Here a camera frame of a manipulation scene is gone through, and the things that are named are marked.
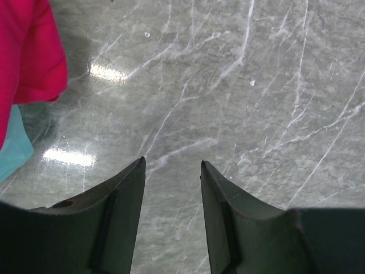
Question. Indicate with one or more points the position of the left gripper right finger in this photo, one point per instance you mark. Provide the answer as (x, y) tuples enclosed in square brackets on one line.
[(247, 235)]

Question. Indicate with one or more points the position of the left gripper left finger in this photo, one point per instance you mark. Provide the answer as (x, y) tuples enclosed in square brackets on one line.
[(93, 232)]

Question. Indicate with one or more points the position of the teal t shirt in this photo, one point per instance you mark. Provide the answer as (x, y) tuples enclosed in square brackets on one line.
[(17, 148)]

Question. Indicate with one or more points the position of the magenta t shirt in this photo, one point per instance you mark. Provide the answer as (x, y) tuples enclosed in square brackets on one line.
[(33, 61)]

